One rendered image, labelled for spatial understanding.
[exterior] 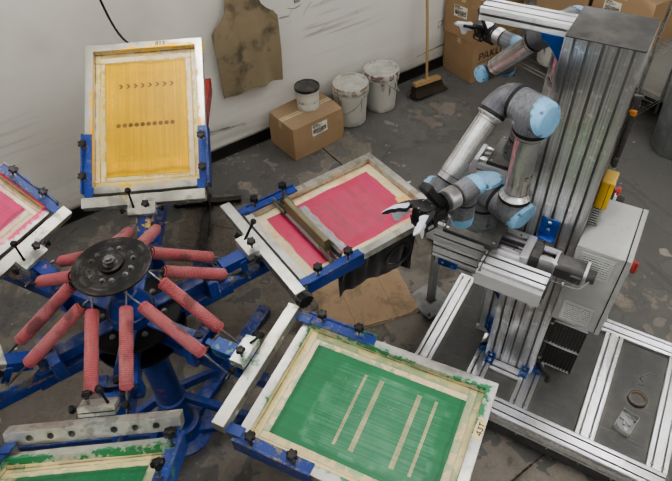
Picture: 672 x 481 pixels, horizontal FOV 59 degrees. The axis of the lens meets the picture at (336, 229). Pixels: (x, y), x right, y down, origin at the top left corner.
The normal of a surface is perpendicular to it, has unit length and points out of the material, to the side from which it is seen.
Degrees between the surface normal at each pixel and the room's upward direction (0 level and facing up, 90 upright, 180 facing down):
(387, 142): 0
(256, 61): 90
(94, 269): 0
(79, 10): 90
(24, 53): 90
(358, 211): 0
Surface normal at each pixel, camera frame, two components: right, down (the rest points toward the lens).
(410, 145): -0.04, -0.71
